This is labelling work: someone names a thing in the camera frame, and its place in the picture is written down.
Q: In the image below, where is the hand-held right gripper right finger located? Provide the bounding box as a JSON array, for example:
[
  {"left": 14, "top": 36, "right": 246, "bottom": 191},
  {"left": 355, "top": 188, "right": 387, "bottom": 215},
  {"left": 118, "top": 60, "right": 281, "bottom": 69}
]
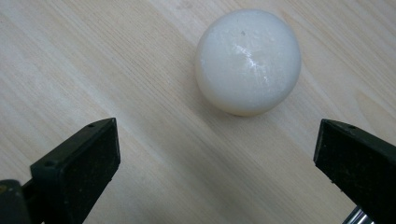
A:
[{"left": 313, "top": 119, "right": 396, "bottom": 224}]

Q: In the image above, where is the white ball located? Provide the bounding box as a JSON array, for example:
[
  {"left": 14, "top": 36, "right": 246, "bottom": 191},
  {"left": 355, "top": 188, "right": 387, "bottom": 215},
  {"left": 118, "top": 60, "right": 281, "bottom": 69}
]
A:
[{"left": 194, "top": 8, "right": 303, "bottom": 118}]

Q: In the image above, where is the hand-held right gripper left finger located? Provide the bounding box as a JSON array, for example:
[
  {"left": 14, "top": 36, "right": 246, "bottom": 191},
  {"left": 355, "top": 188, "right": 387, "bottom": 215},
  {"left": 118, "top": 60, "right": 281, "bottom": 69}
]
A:
[{"left": 21, "top": 117, "right": 121, "bottom": 224}]

